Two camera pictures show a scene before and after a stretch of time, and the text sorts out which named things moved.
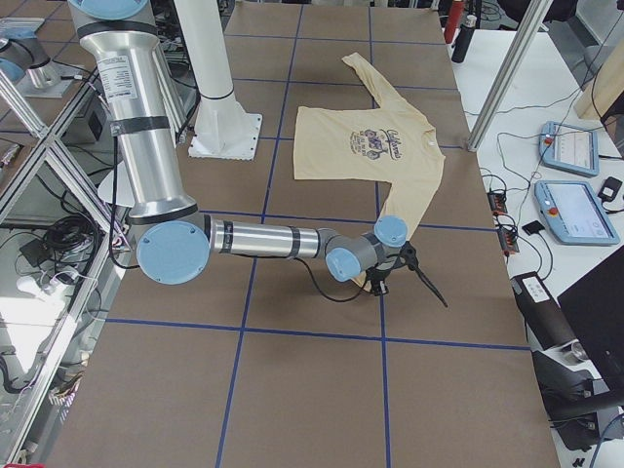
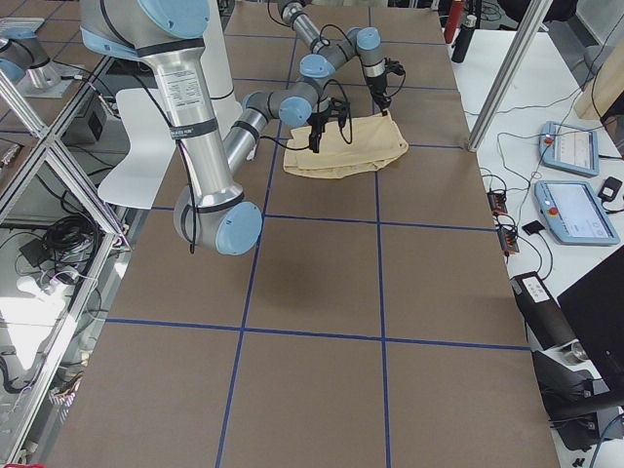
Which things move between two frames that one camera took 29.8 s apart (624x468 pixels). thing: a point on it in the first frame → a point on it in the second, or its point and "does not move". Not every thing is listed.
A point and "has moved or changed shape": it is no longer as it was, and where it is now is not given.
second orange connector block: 509,241 does not move
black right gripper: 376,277 → 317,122
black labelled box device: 548,324 does not move
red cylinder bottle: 453,20 does not move
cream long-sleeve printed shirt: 384,143 has moved or changed shape
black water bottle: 463,39 does not move
